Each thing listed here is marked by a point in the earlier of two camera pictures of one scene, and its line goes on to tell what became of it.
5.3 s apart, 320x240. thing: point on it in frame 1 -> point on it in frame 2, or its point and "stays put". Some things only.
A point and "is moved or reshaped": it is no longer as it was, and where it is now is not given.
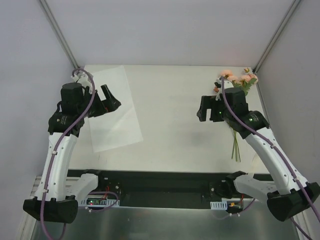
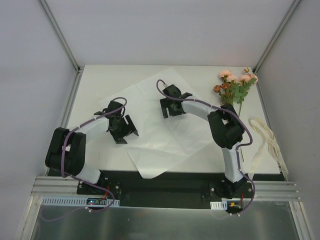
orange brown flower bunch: x=241 y=81 is moved or reshaped
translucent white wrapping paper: x=119 y=126 -> x=162 y=143
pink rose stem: x=229 y=74 stays put
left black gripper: x=99 y=105 -> x=122 y=128
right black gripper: x=213 y=109 -> x=170 y=107
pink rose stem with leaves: x=247 y=80 stays put
